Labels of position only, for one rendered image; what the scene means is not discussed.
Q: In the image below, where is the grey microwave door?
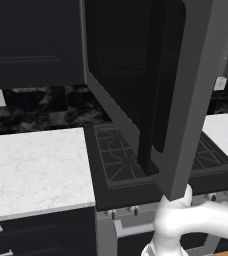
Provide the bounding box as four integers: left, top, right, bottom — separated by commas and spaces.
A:
80, 0, 228, 202

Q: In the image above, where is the black gas stove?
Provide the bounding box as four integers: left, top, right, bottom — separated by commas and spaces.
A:
83, 121, 228, 256

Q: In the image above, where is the dark drawer front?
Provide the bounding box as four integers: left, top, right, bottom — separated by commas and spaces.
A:
0, 238, 97, 256
0, 207, 97, 246

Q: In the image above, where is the black microwave door handle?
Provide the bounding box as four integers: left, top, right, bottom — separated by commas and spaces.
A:
137, 0, 170, 177

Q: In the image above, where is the white oven door handle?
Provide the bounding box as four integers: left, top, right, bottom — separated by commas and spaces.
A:
113, 219, 156, 238

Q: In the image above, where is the dark wall cupboard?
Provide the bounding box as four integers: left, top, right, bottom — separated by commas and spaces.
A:
0, 0, 86, 90

